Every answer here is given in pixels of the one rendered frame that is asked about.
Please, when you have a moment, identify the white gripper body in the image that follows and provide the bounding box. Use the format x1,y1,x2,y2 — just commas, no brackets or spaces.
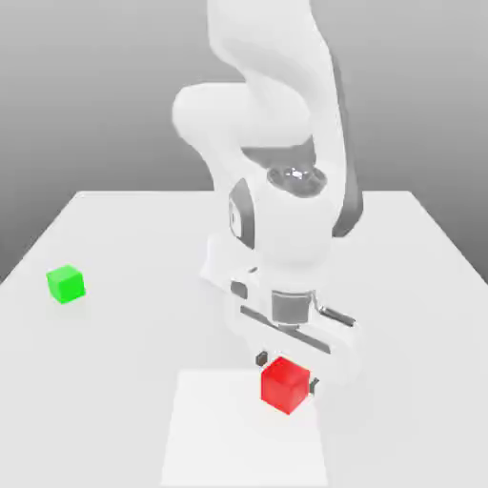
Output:
224,294,366,387

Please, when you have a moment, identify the small red cube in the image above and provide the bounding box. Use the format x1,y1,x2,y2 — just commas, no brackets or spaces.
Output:
259,356,312,417

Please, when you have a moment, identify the small green cube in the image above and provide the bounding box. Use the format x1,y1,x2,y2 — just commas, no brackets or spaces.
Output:
45,263,88,306

